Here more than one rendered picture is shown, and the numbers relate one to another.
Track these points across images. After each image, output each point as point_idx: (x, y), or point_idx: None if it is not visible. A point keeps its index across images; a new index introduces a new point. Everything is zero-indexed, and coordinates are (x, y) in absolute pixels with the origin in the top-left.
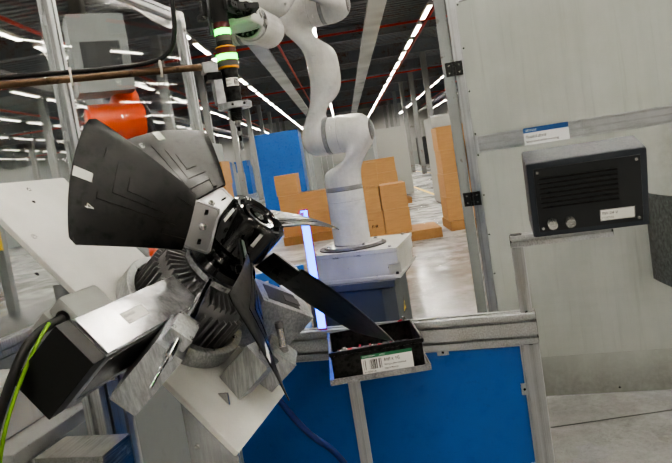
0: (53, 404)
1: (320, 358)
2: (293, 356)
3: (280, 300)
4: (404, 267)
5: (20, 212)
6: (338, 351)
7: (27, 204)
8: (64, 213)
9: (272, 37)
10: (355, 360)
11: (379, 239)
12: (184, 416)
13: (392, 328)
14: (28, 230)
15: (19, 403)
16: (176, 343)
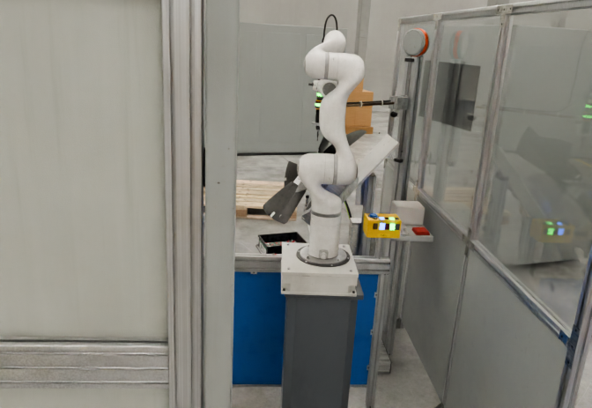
0: None
1: None
2: (303, 218)
3: (310, 202)
4: (281, 268)
5: (379, 145)
6: (293, 232)
7: (382, 144)
8: (380, 152)
9: (321, 94)
10: (286, 237)
11: (301, 254)
12: None
13: (277, 248)
14: (372, 151)
15: (392, 211)
16: None
